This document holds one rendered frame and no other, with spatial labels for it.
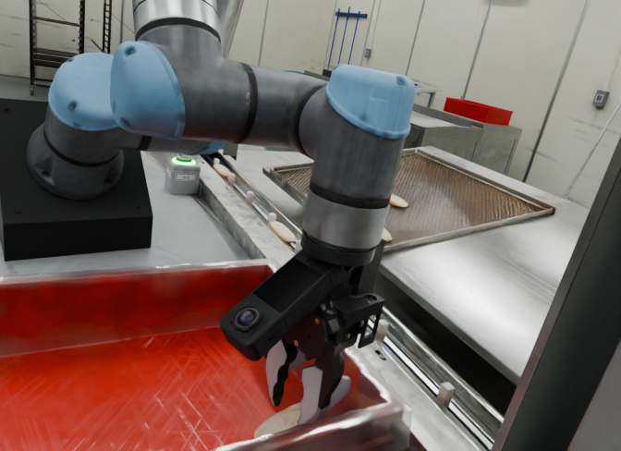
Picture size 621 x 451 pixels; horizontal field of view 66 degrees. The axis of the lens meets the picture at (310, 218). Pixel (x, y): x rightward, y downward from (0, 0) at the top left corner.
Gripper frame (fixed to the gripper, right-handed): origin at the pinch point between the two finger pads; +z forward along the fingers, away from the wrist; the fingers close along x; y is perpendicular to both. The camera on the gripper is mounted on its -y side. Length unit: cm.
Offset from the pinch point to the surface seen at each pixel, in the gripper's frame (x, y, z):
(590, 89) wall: 117, 439, -49
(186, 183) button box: 74, 29, 1
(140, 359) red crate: 19.8, -6.9, 3.9
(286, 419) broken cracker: 0.3, 0.3, 1.3
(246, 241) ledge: 40.4, 23.9, 1.3
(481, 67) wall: 241, 473, -51
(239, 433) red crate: 3.3, -3.1, 4.0
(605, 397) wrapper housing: -24.8, -8.5, -24.6
